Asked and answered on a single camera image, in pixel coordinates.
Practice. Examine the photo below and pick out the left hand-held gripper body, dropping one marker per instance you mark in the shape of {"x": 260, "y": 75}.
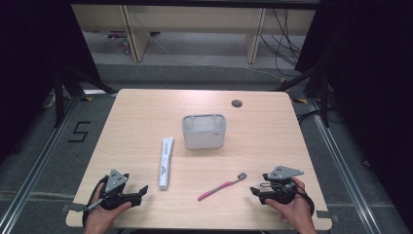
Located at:
{"x": 114, "y": 182}

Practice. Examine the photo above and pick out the small clutter under shelf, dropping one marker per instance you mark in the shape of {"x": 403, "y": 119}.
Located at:
{"x": 118, "y": 40}

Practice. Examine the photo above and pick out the small white floor object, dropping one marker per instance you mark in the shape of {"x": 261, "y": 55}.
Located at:
{"x": 49, "y": 100}

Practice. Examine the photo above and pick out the round grey desk grommet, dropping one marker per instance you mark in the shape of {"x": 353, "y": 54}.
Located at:
{"x": 236, "y": 103}

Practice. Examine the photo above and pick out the black metal stand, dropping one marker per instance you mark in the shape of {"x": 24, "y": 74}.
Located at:
{"x": 59, "y": 97}
{"x": 324, "y": 97}

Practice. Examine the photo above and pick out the pink toothbrush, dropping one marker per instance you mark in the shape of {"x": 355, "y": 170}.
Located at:
{"x": 224, "y": 186}

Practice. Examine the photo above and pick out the person's left hand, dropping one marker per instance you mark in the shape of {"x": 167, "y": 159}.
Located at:
{"x": 99, "y": 217}

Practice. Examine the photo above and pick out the grey plastic holder box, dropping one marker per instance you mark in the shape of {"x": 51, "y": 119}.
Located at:
{"x": 204, "y": 134}

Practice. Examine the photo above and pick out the metal floor rail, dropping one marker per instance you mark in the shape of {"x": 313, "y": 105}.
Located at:
{"x": 35, "y": 162}
{"x": 344, "y": 169}

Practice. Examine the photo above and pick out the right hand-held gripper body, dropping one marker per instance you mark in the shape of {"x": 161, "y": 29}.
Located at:
{"x": 283, "y": 185}

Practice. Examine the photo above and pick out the white toothpaste tube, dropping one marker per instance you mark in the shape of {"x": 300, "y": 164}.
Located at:
{"x": 166, "y": 163}

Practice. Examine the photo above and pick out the person's right hand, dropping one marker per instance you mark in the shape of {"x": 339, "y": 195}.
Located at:
{"x": 293, "y": 213}

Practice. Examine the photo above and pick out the grey tape strip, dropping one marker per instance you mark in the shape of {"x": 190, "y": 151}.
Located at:
{"x": 74, "y": 207}
{"x": 323, "y": 214}

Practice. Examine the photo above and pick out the light wooden shelf unit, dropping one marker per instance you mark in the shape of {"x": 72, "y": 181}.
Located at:
{"x": 195, "y": 19}

